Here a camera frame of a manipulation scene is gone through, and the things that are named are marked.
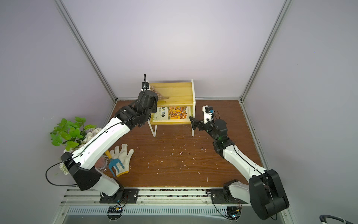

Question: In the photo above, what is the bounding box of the beige striped cloth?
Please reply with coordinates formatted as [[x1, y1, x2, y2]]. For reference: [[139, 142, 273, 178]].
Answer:
[[150, 85, 169, 100]]

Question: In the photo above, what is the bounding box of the white metal yellow wood bookshelf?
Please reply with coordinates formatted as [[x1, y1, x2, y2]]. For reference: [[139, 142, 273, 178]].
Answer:
[[148, 80, 196, 137]]

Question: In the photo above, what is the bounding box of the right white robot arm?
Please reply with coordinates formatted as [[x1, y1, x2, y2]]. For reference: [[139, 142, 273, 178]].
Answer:
[[190, 117, 290, 220]]

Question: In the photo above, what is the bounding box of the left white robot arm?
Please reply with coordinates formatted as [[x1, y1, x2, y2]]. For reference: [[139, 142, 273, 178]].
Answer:
[[61, 90, 158, 197]]

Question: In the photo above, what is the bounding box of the illustrated picture book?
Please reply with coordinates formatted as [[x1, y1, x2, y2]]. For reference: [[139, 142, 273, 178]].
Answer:
[[152, 106, 192, 122]]

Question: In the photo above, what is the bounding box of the white work glove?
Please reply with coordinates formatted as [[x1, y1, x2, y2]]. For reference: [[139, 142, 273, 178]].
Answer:
[[110, 144, 134, 177]]

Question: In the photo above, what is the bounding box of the artificial flower bouquet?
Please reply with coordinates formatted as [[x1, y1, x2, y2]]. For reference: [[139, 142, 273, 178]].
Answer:
[[49, 116, 103, 176]]

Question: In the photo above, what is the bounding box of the right small circuit board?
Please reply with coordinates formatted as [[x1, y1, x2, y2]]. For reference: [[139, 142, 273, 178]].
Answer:
[[226, 206, 241, 221]]

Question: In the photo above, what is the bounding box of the small circuit board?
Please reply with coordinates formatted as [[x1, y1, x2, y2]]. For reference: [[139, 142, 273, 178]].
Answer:
[[226, 206, 241, 221], [107, 206, 124, 222]]

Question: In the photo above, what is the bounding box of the left small circuit board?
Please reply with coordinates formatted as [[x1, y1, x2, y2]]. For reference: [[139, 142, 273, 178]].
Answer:
[[107, 206, 124, 222]]

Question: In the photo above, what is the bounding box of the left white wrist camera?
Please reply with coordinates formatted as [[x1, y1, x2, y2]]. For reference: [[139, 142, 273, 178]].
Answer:
[[141, 81, 150, 91]]

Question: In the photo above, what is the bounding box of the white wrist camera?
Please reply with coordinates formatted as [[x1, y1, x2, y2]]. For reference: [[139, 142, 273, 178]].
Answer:
[[141, 81, 150, 91], [202, 105, 214, 124]]

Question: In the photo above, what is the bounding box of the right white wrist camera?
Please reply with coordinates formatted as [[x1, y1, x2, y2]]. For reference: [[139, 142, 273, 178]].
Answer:
[[202, 105, 214, 124]]

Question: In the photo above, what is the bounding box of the yellow handled tool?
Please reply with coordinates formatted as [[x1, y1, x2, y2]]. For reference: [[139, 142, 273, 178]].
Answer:
[[105, 150, 125, 176]]

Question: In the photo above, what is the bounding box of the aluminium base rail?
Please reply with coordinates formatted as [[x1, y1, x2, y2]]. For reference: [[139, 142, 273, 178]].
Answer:
[[61, 187, 253, 218]]

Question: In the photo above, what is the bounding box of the black cable bottom right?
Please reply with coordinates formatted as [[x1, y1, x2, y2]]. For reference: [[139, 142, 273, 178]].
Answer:
[[319, 214, 356, 224]]

